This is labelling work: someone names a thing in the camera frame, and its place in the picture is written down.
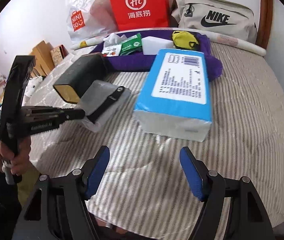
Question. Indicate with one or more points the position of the green wet wipes pack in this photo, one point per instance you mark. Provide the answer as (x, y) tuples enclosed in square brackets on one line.
[(131, 45)]

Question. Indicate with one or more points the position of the blue tissue pack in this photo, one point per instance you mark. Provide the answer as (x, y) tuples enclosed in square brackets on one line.
[(175, 98)]

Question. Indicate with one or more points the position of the dark green tea tin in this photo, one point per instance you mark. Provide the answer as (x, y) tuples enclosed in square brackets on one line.
[(75, 81)]

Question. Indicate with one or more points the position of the yellow black pouch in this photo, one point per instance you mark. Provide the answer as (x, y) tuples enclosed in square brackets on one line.
[(185, 40)]

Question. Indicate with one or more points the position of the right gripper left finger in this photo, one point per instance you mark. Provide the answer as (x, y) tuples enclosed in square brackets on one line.
[(93, 171)]

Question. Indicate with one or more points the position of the brown patterned box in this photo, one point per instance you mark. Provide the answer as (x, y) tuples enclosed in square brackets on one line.
[(58, 54)]

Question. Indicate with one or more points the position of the wooden furniture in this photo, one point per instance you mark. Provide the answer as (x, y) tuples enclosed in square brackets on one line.
[(43, 60)]

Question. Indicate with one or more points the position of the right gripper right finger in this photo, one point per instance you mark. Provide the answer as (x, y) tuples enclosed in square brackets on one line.
[(195, 172)]

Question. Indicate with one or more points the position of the white sponge block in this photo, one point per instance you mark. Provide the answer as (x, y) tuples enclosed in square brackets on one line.
[(151, 45)]

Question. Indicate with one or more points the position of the white plush toy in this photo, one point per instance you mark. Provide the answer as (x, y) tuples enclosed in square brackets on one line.
[(32, 85)]

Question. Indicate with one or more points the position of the striped quilted mattress cover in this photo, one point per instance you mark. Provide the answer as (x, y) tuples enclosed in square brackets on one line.
[(144, 189)]

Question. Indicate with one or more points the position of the red Haidilao paper bag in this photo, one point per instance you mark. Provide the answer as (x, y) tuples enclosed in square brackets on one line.
[(136, 14)]

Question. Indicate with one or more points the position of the beige Nike bag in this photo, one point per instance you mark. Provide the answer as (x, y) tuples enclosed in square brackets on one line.
[(217, 16)]

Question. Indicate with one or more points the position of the rolled white fruit-print mat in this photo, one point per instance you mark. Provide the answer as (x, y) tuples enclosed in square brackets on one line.
[(204, 38)]

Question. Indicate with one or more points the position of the foam bag with black strap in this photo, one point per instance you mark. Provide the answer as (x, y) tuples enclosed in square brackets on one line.
[(100, 102)]

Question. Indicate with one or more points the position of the white Miniso plastic bag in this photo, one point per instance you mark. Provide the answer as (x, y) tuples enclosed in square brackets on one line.
[(87, 19)]

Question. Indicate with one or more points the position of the person's left hand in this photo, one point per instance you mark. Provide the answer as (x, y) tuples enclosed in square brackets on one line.
[(19, 163)]

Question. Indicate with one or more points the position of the wooden door frame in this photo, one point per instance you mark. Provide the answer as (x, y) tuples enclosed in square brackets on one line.
[(265, 23)]

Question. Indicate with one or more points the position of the white persimmon snack packet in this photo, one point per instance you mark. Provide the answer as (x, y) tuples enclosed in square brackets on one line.
[(111, 51)]

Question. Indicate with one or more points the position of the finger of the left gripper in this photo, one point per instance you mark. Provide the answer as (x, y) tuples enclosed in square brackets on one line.
[(70, 114)]

